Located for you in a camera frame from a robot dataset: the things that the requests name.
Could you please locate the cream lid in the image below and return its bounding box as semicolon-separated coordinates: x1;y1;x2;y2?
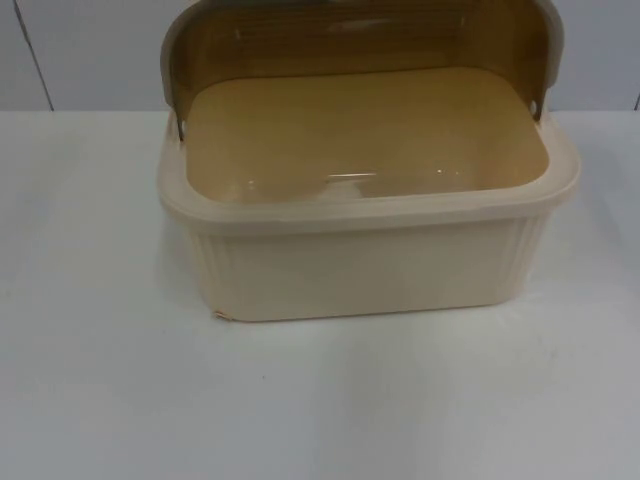
160;0;483;140

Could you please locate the cream box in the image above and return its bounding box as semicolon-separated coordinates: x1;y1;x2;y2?
158;81;584;324

